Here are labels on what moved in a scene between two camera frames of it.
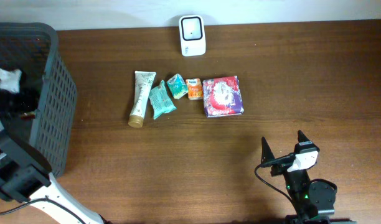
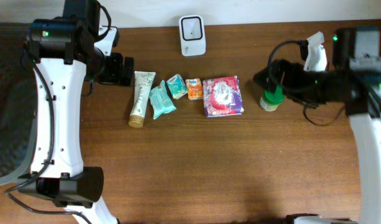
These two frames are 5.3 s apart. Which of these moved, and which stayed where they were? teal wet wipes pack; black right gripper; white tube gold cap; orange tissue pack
Moved: black right gripper
Stayed: white tube gold cap; teal wet wipes pack; orange tissue pack
